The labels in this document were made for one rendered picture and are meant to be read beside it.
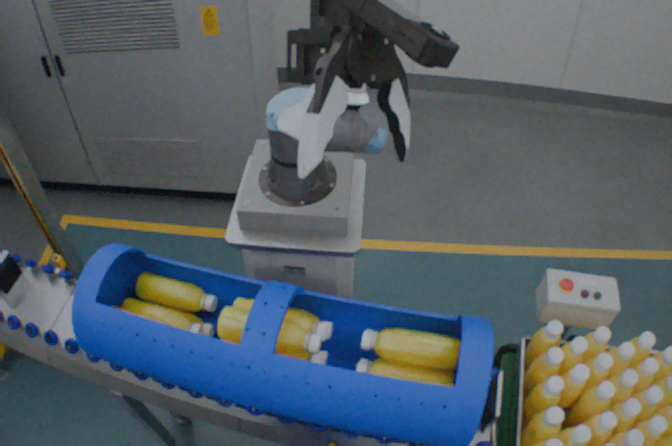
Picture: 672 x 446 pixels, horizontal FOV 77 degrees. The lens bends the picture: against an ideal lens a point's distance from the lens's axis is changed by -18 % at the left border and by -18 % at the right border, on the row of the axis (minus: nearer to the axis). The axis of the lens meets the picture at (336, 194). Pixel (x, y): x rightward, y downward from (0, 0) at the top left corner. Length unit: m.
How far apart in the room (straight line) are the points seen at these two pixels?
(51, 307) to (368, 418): 0.98
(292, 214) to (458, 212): 1.84
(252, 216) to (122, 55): 1.49
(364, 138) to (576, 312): 0.67
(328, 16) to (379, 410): 0.70
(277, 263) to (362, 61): 0.87
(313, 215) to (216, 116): 1.44
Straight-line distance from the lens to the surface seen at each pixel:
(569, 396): 1.20
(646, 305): 2.92
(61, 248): 1.94
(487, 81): 3.82
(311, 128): 0.43
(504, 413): 1.30
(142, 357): 1.09
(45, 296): 1.59
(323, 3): 0.51
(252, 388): 1.00
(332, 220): 1.16
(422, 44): 0.42
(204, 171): 2.78
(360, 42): 0.46
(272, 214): 1.17
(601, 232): 3.13
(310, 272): 1.28
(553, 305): 1.26
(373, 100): 0.54
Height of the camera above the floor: 2.06
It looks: 45 degrees down
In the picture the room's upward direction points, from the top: straight up
